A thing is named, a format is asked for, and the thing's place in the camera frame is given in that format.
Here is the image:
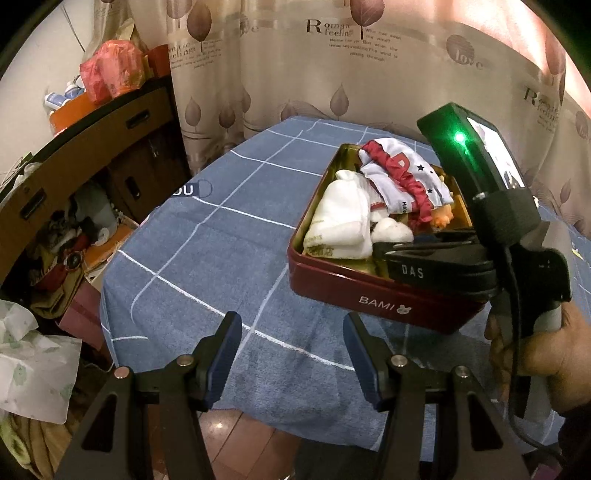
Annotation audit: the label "orange box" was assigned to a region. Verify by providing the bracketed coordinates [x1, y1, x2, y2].
[48, 90, 100, 134]

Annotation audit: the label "small red box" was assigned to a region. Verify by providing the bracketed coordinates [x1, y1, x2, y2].
[148, 45, 172, 79]

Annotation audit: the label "brown cardboard box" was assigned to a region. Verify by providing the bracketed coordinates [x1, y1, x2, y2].
[108, 138, 192, 222]

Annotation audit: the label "pale blue container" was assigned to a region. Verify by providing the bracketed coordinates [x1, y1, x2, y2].
[74, 185, 116, 236]

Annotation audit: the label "white sock with red trim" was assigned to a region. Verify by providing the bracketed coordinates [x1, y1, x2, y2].
[369, 203, 415, 244]

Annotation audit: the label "dark wooden cabinet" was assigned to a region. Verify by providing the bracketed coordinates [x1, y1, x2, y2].
[0, 76, 192, 296]

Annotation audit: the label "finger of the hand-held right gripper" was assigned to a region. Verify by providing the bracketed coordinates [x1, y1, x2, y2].
[413, 230, 478, 245]
[372, 241, 488, 265]

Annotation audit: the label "red and white garment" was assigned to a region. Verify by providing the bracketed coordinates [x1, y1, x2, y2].
[359, 138, 455, 227]

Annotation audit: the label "person's right hand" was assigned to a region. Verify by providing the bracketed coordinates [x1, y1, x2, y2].
[485, 302, 591, 416]

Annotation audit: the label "beige leaf print curtain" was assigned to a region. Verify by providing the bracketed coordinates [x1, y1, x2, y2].
[95, 0, 591, 241]

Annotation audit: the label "orange rubber toy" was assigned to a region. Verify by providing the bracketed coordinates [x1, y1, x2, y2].
[431, 210, 468, 232]

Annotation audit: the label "white sock with green print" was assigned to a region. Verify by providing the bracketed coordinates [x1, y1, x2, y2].
[304, 170, 376, 259]

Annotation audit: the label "white printed plastic bag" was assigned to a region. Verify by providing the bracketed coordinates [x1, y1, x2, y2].
[0, 300, 83, 425]

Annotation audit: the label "red plastic bag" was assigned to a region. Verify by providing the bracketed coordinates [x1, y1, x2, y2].
[79, 40, 148, 104]

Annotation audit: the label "open white box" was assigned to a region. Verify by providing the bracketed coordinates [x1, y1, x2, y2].
[83, 217, 139, 282]

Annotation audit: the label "yellow-green cloth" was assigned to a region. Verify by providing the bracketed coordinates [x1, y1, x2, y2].
[0, 406, 75, 480]

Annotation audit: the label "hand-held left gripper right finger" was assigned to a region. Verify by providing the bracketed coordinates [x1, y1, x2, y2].
[342, 312, 532, 480]

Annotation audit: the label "pink box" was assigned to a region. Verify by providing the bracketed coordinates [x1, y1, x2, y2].
[58, 281, 107, 352]

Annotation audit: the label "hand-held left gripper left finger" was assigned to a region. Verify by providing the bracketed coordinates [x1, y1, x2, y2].
[55, 311, 243, 480]

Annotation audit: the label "dark red tin box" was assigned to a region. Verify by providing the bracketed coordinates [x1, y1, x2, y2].
[287, 143, 490, 334]

